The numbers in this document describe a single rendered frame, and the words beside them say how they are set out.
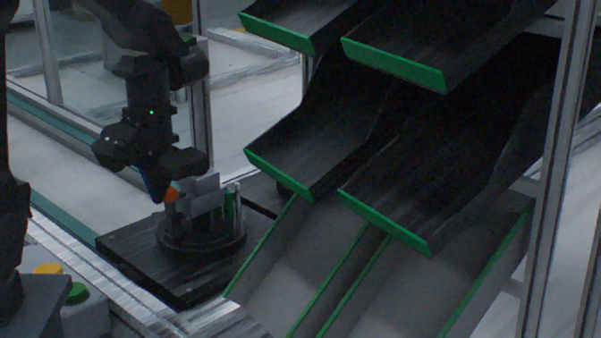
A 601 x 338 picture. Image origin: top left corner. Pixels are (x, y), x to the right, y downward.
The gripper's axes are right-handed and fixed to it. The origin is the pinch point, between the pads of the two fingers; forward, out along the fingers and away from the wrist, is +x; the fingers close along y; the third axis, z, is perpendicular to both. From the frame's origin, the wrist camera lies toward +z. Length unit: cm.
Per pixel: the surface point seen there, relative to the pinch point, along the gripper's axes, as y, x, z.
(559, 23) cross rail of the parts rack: 51, -29, -11
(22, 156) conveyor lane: -62, 18, -6
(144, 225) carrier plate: -9.9, 12.4, -3.3
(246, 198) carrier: -5.5, 12.3, -21.2
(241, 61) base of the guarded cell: -98, 22, -98
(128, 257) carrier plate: -3.4, 12.6, 3.8
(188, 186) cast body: -0.1, 2.7, -5.5
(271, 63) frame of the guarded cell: -82, 19, -97
